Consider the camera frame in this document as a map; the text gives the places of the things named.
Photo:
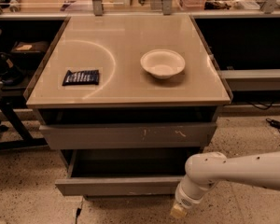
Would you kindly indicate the black power adapter on floor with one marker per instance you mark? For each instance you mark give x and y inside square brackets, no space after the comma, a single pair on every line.
[274,123]

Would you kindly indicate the grey drawer cabinet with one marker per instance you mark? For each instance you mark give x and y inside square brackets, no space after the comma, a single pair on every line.
[126,93]

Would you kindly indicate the white paper bowl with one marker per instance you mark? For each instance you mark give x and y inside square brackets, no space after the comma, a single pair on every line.
[162,63]

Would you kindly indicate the dark blue snack packet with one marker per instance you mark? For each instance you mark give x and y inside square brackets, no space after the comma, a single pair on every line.
[85,77]

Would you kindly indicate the grey top drawer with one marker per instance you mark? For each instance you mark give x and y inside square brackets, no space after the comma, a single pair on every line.
[129,135]

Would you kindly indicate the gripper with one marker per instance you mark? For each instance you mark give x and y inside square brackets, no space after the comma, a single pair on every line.
[184,200]

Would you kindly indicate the grey metal shelf beam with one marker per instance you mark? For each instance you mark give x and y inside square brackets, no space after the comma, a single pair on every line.
[253,80]

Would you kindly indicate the grey drawer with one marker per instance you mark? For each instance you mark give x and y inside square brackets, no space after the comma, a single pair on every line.
[125,172]
[129,135]

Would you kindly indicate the black chair frame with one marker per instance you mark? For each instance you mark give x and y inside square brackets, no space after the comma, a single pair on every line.
[13,83]

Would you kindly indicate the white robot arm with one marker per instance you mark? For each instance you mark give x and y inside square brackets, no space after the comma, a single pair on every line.
[204,171]

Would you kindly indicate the dark box with label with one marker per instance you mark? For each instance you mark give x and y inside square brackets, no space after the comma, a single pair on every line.
[30,50]

